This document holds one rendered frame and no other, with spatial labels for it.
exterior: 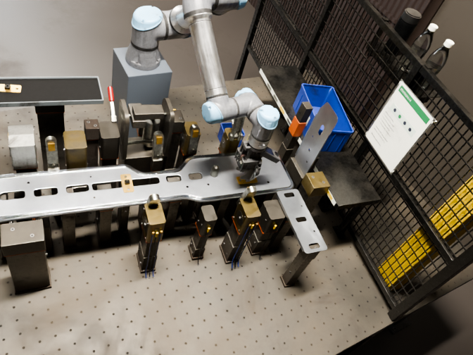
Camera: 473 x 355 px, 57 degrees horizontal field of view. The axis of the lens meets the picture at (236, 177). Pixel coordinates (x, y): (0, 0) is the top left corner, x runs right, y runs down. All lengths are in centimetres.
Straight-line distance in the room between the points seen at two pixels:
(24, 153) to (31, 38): 248
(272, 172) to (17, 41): 271
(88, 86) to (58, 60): 207
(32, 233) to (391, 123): 136
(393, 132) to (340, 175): 28
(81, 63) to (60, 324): 250
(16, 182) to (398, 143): 141
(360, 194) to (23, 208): 128
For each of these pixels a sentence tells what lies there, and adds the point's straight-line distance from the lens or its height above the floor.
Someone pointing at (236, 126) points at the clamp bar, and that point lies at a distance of 176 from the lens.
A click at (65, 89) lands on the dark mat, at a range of 173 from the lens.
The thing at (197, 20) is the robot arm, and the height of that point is 153.
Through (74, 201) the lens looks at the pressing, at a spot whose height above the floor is 100.
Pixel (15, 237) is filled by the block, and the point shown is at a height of 103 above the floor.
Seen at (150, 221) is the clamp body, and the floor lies 104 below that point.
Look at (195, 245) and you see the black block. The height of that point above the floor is 78.
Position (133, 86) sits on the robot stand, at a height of 104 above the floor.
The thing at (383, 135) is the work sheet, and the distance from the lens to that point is 188.
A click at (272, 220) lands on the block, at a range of 169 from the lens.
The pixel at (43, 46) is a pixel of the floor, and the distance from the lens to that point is 395.
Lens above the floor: 228
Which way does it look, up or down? 47 degrees down
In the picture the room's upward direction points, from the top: 21 degrees clockwise
